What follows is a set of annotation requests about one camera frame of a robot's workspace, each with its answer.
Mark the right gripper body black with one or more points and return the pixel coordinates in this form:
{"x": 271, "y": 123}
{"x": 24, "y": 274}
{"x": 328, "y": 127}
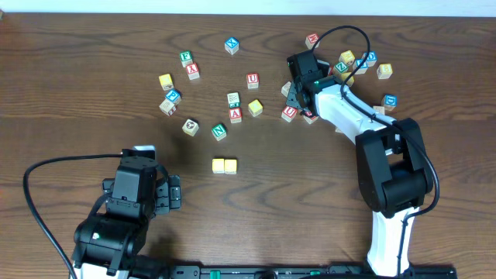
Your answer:
{"x": 294, "y": 99}

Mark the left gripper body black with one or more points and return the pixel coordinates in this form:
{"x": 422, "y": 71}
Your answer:
{"x": 173, "y": 193}

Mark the yellow C block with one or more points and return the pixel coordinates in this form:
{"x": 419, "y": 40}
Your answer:
{"x": 218, "y": 166}

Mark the yellow O block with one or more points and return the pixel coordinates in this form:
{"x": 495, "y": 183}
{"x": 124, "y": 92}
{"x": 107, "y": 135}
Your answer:
{"x": 230, "y": 166}

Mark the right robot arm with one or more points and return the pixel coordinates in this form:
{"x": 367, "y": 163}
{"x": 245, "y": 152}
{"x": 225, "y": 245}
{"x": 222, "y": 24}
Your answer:
{"x": 394, "y": 172}

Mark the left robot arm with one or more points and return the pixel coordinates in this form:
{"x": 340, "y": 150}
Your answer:
{"x": 108, "y": 241}

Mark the white picture block centre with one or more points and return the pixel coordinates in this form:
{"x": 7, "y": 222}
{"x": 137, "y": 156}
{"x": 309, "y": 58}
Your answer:
{"x": 285, "y": 89}

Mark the red U block lower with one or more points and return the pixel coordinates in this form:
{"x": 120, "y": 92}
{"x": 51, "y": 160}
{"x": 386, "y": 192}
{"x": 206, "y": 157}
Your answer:
{"x": 289, "y": 113}

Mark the red u block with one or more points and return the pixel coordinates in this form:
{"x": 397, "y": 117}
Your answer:
{"x": 252, "y": 80}
{"x": 289, "y": 113}

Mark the red E block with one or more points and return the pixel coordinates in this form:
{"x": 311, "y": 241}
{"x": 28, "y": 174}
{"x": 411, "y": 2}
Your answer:
{"x": 309, "y": 117}

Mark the yellow block centre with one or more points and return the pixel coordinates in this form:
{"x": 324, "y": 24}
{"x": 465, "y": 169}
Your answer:
{"x": 255, "y": 108}

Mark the red U block upper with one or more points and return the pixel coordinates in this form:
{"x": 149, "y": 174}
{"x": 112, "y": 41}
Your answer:
{"x": 252, "y": 80}

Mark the yellow block beside L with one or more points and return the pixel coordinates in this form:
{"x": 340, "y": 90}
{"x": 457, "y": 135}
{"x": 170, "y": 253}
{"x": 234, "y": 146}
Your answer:
{"x": 346, "y": 77}

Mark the green Z block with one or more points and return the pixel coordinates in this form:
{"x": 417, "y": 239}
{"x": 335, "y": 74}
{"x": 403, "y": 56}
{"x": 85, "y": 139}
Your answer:
{"x": 339, "y": 69}

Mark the red block top right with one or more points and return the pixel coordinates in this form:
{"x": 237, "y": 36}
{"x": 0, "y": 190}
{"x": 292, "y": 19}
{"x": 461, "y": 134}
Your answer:
{"x": 312, "y": 41}

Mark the red A block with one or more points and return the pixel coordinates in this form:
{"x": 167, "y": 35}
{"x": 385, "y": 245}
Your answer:
{"x": 235, "y": 115}

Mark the white green picture block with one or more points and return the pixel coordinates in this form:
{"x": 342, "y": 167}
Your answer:
{"x": 233, "y": 100}

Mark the cream picture block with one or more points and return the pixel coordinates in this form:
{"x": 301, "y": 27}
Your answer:
{"x": 190, "y": 127}

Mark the yellow block upper right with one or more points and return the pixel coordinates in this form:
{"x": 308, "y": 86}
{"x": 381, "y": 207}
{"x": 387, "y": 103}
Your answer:
{"x": 347, "y": 57}

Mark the blue 5 block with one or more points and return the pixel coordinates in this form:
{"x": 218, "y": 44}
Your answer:
{"x": 360, "y": 66}

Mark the green N block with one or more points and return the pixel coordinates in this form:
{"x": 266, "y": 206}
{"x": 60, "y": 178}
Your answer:
{"x": 219, "y": 132}

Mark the white red picture block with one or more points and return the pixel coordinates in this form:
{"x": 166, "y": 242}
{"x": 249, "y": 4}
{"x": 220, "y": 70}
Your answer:
{"x": 167, "y": 107}

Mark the blue X block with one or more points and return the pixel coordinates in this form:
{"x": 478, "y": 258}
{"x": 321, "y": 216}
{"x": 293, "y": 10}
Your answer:
{"x": 231, "y": 45}

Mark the blue D block upper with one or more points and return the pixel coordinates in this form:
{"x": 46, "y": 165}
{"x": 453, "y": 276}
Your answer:
{"x": 370, "y": 58}

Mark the blue d block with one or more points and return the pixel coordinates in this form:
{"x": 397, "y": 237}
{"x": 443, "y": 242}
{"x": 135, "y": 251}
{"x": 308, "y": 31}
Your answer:
{"x": 370, "y": 58}
{"x": 389, "y": 102}

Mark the white block right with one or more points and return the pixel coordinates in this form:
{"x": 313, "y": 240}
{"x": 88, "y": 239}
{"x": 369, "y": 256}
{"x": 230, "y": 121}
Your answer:
{"x": 379, "y": 109}

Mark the yellow 8 block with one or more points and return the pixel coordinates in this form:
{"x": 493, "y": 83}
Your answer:
{"x": 384, "y": 71}

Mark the blue P block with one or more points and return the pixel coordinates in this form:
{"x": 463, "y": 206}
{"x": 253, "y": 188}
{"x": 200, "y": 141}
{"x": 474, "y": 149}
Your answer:
{"x": 173, "y": 96}

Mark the blue D block right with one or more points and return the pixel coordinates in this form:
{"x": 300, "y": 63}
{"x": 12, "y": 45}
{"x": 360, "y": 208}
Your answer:
{"x": 389, "y": 102}

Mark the yellow block far left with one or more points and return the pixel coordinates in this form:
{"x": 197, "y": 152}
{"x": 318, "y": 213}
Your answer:
{"x": 166, "y": 82}

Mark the red Y block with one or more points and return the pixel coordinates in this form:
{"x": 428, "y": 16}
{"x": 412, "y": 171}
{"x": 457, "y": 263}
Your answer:
{"x": 193, "y": 71}

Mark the green F block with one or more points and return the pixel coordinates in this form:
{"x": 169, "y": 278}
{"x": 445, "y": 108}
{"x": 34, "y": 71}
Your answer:
{"x": 186, "y": 58}

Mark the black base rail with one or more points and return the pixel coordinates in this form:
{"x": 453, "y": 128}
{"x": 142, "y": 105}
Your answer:
{"x": 335, "y": 271}

